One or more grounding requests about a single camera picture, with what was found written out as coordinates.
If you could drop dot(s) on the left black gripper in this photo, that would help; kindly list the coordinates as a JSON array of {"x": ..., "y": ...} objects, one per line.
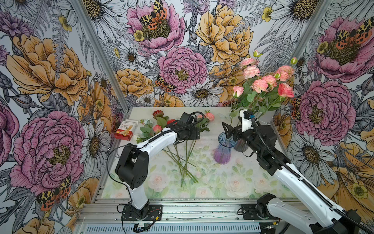
[{"x": 195, "y": 134}]

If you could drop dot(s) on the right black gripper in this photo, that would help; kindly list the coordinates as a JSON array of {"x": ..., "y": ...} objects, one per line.
[{"x": 237, "y": 130}]

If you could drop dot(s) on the dark pink glass vase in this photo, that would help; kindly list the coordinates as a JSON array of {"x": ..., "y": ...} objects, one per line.
[{"x": 241, "y": 146}]

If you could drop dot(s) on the blue purple glass vase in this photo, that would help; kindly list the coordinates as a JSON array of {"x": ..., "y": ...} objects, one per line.
[{"x": 222, "y": 154}]

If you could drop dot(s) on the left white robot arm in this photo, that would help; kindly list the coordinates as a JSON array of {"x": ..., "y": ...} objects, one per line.
[{"x": 133, "y": 165}]

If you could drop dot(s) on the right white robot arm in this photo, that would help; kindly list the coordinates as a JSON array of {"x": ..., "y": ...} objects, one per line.
[{"x": 323, "y": 216}]

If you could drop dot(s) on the red rose stem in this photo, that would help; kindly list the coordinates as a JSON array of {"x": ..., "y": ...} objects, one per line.
[{"x": 171, "y": 121}]

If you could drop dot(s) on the dark red flower stem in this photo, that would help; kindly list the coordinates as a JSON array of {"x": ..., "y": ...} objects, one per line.
[{"x": 161, "y": 120}]

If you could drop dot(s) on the pink rose bunch on table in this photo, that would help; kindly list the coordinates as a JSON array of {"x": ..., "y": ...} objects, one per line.
[{"x": 183, "y": 149}]

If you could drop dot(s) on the red white snack box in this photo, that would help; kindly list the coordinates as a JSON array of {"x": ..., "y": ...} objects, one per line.
[{"x": 126, "y": 130}]

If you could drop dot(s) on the white vent grille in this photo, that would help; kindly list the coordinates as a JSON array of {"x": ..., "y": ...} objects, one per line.
[{"x": 178, "y": 228}]

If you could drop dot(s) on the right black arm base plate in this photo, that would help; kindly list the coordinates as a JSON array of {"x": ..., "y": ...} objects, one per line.
[{"x": 256, "y": 212}]

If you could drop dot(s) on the aluminium front rail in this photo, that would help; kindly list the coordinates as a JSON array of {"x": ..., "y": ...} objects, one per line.
[{"x": 109, "y": 210}]

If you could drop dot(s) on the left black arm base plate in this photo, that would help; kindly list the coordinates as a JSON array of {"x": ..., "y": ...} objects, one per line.
[{"x": 147, "y": 213}]

